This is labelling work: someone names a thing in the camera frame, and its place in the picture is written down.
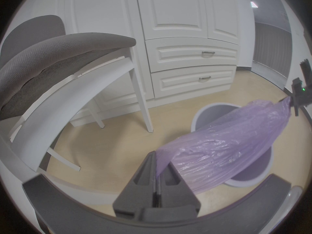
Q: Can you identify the white wardrobe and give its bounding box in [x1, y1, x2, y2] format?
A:
[57, 0, 255, 127]

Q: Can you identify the grey trash bin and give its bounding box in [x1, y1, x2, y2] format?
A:
[191, 103, 273, 188]

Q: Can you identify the purple plastic bag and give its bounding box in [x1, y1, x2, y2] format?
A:
[155, 99, 292, 194]

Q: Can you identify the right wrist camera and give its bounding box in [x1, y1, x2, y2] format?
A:
[292, 78, 304, 92]

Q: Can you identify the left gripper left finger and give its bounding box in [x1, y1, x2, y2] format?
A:
[113, 151, 157, 217]

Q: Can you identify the white chair grey seat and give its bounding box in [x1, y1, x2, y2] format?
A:
[0, 15, 154, 180]

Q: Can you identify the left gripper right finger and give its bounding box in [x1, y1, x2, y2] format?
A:
[156, 161, 201, 216]

